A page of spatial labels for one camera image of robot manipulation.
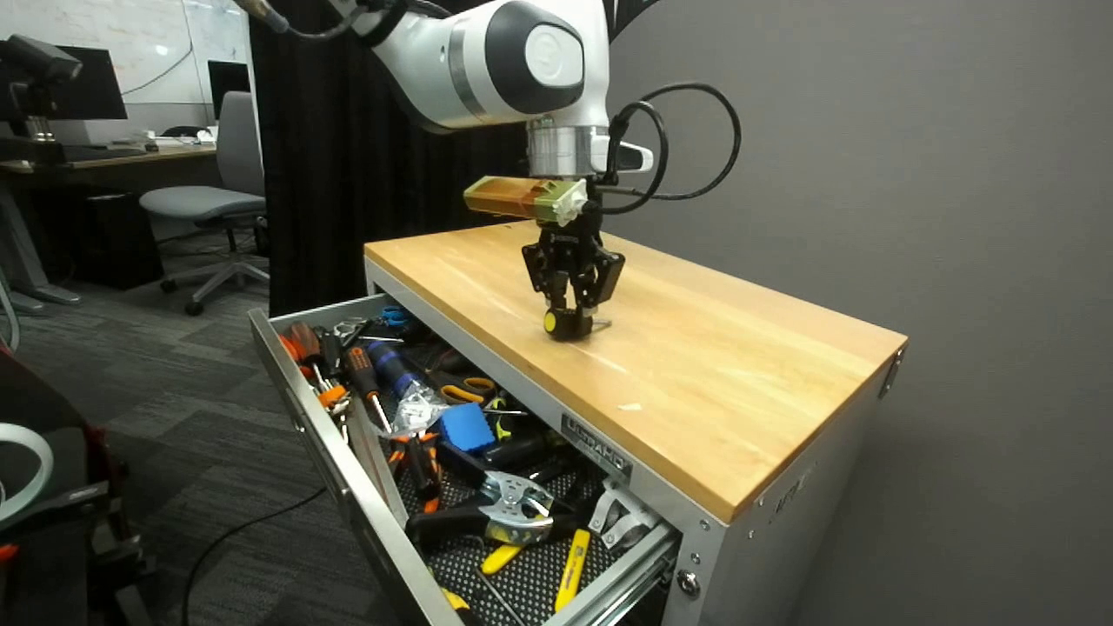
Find wooden cabinet countertop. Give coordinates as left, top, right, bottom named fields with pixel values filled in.
left=360, top=220, right=911, bottom=524

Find silver white metal tool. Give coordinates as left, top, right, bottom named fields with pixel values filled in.
left=583, top=480, right=654, bottom=552

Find blue plastic block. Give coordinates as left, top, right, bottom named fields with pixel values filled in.
left=436, top=400, right=500, bottom=458

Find grey metal tool cabinet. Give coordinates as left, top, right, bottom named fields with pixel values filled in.
left=360, top=220, right=916, bottom=626

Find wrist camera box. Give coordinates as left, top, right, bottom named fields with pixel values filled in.
left=461, top=170, right=595, bottom=229

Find metal drawer holding tools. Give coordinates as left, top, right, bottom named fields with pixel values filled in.
left=246, top=288, right=688, bottom=626

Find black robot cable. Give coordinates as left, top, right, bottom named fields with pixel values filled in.
left=598, top=79, right=744, bottom=220

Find orange black screwdriver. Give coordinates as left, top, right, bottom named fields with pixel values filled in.
left=345, top=340, right=397, bottom=435

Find silver metal clamp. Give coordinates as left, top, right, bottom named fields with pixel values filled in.
left=472, top=466, right=559, bottom=538

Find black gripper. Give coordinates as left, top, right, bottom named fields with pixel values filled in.
left=519, top=195, right=628, bottom=340

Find black floor cable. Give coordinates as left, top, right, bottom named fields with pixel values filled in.
left=176, top=480, right=335, bottom=626

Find black red equipment stand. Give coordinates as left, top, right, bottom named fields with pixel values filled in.
left=0, top=340, right=154, bottom=626

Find black under-desk pedestal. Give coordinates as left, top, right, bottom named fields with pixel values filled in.
left=66, top=188, right=166, bottom=293

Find black cabinet brand badge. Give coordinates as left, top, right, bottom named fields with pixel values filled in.
left=557, top=412, right=637, bottom=480

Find black desk monitor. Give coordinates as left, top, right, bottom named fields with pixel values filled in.
left=206, top=58, right=257, bottom=117
left=45, top=41, right=133, bottom=123

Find red handled tool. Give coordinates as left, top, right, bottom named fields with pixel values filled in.
left=278, top=325, right=328, bottom=369

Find silver drawer slide rail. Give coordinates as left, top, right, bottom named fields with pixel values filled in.
left=544, top=519, right=682, bottom=626

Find black mesh drawer liner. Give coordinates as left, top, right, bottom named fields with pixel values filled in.
left=429, top=537, right=606, bottom=626

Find white hose loop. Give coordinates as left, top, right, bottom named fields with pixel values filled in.
left=0, top=417, right=59, bottom=530

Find yellow handled pliers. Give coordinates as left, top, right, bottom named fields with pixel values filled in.
left=438, top=371, right=500, bottom=412

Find long yellow tool handle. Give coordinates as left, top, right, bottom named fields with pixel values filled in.
left=552, top=524, right=598, bottom=616

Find black fabric curtain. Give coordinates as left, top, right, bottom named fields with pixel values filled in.
left=246, top=0, right=619, bottom=318

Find orange black pliers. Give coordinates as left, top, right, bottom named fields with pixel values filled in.
left=385, top=427, right=449, bottom=516

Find grey fabric backdrop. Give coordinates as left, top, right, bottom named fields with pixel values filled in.
left=544, top=0, right=1113, bottom=626

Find small blue tool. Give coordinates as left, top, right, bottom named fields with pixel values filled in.
left=377, top=304, right=413, bottom=340

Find black tilted monitor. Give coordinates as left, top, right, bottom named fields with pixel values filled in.
left=0, top=32, right=88, bottom=131

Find wooden office desk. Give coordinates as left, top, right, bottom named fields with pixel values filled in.
left=0, top=137, right=222, bottom=311

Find grey office chair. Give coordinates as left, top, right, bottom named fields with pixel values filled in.
left=134, top=89, right=273, bottom=322

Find blue clear-tipped tool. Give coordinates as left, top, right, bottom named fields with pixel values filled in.
left=366, top=340, right=449, bottom=432

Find short yellow tool handle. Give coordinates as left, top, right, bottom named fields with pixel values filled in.
left=476, top=538, right=529, bottom=581

